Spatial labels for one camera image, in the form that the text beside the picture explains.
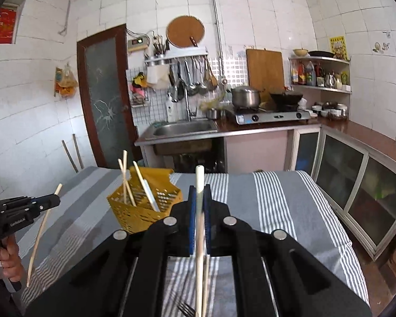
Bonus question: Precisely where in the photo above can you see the wall hooks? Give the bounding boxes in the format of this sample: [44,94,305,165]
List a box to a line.
[373,31,393,54]

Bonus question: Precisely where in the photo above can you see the round wooden board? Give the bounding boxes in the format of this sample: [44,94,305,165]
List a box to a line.
[166,15,205,49]

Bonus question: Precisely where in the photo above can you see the red wall poster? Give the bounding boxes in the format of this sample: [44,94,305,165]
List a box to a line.
[0,5,19,45]

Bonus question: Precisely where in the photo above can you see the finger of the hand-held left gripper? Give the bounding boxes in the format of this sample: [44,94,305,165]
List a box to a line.
[0,194,61,221]

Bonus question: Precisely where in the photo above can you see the kitchen counter cabinet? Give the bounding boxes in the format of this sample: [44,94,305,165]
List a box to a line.
[135,119,396,262]

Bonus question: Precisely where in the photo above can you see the wall electrical box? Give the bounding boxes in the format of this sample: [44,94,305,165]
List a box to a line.
[128,38,151,53]

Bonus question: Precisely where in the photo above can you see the person's left hand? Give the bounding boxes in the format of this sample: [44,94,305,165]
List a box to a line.
[0,238,24,282]

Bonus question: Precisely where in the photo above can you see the rectangular wooden cutting board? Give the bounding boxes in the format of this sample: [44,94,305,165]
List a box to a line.
[246,49,286,95]

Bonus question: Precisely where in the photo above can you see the row of condiment bottles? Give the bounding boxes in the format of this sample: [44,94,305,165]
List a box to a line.
[291,61,350,90]

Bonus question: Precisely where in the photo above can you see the steel sink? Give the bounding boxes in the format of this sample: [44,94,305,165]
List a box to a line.
[144,120,219,141]

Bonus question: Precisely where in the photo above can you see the hanging plastic bag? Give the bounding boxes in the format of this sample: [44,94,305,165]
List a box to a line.
[59,64,79,97]

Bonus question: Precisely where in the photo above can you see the yellow perforated utensil holder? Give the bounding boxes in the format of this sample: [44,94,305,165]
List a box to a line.
[106,167,184,236]

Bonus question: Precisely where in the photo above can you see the white towel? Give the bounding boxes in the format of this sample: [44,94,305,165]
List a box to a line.
[147,66,170,90]

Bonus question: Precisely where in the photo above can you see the metal wall rack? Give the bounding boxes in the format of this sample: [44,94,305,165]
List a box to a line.
[144,54,209,67]

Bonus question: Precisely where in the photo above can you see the yellow wall picture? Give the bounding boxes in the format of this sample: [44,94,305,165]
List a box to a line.
[329,36,347,61]

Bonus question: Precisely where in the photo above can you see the wooden stick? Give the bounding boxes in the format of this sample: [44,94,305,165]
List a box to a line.
[73,134,85,170]
[62,139,79,174]

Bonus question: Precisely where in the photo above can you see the yellow black gloves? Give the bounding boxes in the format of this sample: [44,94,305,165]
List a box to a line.
[130,72,148,90]

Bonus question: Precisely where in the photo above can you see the wooden chopstick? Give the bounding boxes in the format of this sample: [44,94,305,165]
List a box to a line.
[193,165,206,317]
[121,150,129,203]
[202,259,210,317]
[118,159,136,207]
[133,161,160,212]
[26,184,63,288]

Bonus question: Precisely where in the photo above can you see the cluster of steel bowls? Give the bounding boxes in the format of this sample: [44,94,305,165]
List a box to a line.
[312,102,349,121]

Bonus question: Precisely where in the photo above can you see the black wok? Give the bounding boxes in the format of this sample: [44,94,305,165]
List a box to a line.
[270,92,305,108]

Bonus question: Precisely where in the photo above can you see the wire wall basket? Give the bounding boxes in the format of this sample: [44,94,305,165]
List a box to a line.
[130,89,150,108]

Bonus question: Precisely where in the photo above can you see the steel pot with lid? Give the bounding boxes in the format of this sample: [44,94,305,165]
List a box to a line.
[230,86,262,109]

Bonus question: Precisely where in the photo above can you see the steel gas stove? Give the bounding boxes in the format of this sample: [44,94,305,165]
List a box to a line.
[225,104,312,125]

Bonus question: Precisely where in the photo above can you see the white corner shelf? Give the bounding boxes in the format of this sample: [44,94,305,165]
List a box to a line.
[289,55,353,94]

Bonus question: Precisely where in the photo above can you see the metal faucet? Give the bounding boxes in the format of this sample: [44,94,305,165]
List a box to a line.
[181,84,197,122]

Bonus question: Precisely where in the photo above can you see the brown frosted glass door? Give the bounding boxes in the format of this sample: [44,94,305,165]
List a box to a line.
[77,24,143,169]

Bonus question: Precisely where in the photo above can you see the white soap bottle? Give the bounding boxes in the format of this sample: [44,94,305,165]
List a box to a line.
[166,92,178,123]

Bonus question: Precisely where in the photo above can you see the grey white striped tablecloth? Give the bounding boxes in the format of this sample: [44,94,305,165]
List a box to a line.
[11,166,371,317]

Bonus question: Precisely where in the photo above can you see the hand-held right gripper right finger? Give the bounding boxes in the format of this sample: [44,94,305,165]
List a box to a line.
[203,186,372,317]

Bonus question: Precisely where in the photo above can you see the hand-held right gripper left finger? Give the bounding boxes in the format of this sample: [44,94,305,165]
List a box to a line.
[25,186,199,317]

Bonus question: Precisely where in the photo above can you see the row of hanging ladles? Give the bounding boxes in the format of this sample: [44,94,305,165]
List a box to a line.
[168,56,220,101]

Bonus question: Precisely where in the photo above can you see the green-handled metal fork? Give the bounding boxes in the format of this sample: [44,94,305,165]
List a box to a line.
[177,301,196,317]

